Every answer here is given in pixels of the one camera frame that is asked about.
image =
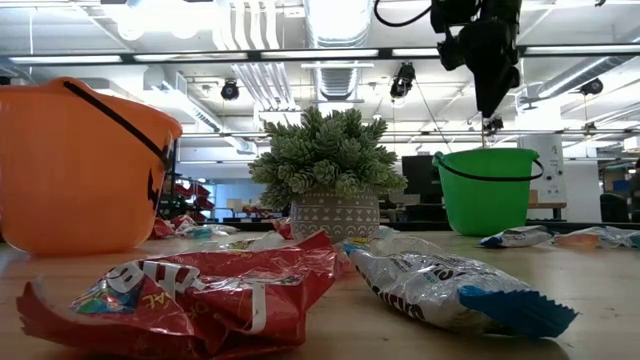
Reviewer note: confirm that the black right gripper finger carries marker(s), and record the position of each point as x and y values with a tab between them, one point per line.
484	100
497	97

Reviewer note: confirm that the black round spotlight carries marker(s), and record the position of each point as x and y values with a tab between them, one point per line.
230	91
592	87
402	80
493	126

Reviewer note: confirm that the white pillar with sockets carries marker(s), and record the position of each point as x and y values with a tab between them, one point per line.
555	165

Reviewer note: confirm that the black monitor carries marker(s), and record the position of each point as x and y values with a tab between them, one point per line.
420	180

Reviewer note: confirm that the green plastic bucket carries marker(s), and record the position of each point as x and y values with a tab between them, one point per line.
485	205

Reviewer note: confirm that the black beam with light strips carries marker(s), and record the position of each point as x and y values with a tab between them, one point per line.
385	52

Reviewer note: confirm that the wooden bench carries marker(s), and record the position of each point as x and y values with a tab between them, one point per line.
550	205

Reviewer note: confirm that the blue storage bin rack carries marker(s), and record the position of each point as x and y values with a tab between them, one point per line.
620	185

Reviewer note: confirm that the black office chair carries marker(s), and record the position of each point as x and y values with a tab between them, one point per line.
612	210

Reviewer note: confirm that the artificial succulent in patterned pot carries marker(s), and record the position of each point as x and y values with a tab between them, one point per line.
325	150

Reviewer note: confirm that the white pipe bundle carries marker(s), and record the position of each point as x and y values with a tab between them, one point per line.
260	80

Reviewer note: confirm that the red storage bin rack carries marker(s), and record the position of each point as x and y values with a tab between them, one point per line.
197	192

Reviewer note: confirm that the orange pumpkin bucket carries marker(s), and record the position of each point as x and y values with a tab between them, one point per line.
75	175

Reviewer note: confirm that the white ventilation duct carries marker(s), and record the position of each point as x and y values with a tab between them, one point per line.
340	25

